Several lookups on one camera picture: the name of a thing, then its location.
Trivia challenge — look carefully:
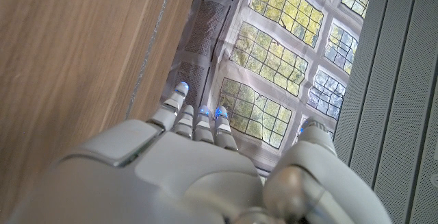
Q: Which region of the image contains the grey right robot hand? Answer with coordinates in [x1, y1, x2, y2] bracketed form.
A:
[12, 81, 394, 224]

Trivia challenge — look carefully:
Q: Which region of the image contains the grey tape marking line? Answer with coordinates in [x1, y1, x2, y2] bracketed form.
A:
[124, 0, 177, 121]

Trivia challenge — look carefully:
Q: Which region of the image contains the printed window backdrop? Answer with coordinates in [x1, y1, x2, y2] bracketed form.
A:
[160, 0, 377, 177]

